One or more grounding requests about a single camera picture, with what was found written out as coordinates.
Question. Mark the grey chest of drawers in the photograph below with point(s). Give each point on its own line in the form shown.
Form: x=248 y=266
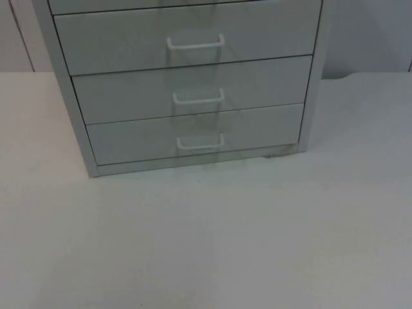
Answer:
x=193 y=90

